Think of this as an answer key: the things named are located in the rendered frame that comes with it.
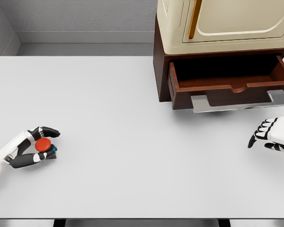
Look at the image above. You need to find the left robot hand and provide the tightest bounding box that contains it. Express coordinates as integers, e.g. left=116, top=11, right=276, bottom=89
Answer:
left=0, top=126, right=61, bottom=169

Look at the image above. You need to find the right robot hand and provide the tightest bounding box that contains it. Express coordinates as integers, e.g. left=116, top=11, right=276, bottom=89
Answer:
left=248, top=116, right=284, bottom=154

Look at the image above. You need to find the red button switch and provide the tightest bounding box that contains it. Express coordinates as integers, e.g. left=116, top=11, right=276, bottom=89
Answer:
left=35, top=138, right=58, bottom=153

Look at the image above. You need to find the brown wooden drawer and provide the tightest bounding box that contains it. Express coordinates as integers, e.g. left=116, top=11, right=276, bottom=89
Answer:
left=168, top=54, right=284, bottom=110

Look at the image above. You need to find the brown wooden cabinet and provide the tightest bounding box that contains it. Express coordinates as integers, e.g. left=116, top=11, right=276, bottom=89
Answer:
left=152, top=13, right=284, bottom=103

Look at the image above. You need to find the silver drawer handle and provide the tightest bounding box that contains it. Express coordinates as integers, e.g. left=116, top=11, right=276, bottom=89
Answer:
left=190, top=89, right=284, bottom=114

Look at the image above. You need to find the cream cabinet with gold handle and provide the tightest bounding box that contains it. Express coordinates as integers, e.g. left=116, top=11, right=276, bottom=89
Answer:
left=156, top=0, right=284, bottom=55

